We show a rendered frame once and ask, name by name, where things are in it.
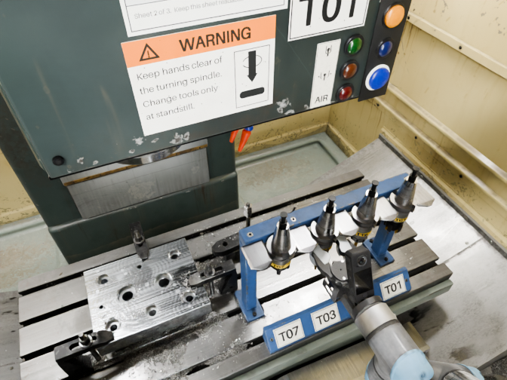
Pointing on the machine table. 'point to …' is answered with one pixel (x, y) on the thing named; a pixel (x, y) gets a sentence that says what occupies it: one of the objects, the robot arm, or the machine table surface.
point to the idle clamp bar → (227, 246)
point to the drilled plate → (150, 328)
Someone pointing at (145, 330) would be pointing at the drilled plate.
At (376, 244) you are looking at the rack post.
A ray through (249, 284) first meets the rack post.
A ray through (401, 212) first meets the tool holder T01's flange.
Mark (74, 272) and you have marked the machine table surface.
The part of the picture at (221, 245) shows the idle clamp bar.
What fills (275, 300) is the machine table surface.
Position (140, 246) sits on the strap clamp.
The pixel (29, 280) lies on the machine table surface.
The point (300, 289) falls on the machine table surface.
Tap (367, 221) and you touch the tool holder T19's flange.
